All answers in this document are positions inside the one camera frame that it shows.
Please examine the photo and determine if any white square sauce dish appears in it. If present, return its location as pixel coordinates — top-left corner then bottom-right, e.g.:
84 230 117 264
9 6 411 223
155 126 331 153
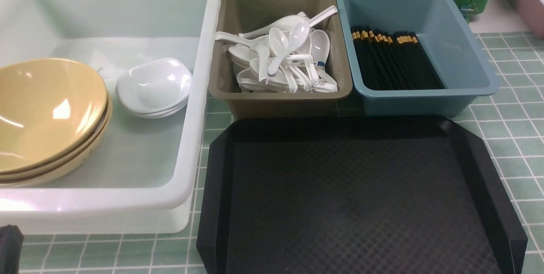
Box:
115 58 193 114

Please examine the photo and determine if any yellow noodle bowl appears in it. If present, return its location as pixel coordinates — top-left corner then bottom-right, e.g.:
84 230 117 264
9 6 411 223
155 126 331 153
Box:
0 59 108 172

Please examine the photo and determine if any white ceramic soup spoon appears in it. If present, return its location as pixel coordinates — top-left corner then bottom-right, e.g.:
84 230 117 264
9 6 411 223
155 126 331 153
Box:
267 22 310 76

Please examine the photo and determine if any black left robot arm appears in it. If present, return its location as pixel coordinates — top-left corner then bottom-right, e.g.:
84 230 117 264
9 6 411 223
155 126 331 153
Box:
0 224 24 274

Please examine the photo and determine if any lower stacked yellow bowl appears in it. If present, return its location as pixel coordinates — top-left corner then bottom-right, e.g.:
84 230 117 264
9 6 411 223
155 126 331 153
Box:
0 108 113 188

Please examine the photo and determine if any pile of white spoons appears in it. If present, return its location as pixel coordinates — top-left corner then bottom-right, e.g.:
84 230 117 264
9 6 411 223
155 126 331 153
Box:
215 6 339 93

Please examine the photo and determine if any brown plastic spoon bin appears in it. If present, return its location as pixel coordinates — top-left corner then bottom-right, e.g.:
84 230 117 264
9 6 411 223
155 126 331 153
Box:
209 0 353 119

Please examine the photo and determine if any white sauce dish in tub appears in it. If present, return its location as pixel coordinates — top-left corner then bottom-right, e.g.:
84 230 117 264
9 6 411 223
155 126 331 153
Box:
118 99 188 119

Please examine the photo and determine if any bundle of black chopsticks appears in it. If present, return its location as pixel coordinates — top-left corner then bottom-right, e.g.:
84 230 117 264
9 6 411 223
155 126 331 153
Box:
350 25 446 90

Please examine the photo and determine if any blue plastic chopstick bin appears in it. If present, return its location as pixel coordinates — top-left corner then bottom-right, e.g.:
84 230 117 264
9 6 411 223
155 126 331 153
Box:
337 0 501 117

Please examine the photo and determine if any black plastic serving tray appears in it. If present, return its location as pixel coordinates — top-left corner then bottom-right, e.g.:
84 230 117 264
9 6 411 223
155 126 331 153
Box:
196 116 528 274

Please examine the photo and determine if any large white plastic tub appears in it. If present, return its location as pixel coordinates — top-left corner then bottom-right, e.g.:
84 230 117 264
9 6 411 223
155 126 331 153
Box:
1 0 221 234

